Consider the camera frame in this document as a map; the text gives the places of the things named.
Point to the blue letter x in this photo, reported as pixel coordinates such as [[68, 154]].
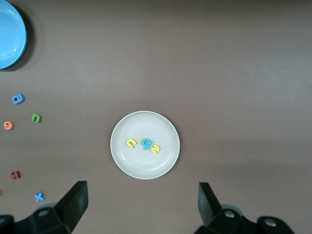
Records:
[[39, 196]]

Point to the green letter n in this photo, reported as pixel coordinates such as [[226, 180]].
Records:
[[33, 117]]

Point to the dark red letter n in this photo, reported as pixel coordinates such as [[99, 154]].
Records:
[[15, 174]]

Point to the teal letter b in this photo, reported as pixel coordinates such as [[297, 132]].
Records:
[[148, 147]]

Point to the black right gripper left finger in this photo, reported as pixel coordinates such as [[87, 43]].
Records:
[[70, 209]]

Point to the yellow letter u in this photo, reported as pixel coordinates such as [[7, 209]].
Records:
[[129, 141]]

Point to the blue letter a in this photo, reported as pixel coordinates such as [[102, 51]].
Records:
[[21, 97]]

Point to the orange letter e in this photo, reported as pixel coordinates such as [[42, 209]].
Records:
[[11, 126]]

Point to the yellow letter s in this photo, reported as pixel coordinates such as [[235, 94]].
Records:
[[155, 149]]

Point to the blue plate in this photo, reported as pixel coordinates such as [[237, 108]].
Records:
[[9, 34]]

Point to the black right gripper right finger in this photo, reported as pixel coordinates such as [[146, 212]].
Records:
[[212, 214]]

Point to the beige brown plate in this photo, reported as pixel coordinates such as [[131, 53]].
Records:
[[146, 165]]

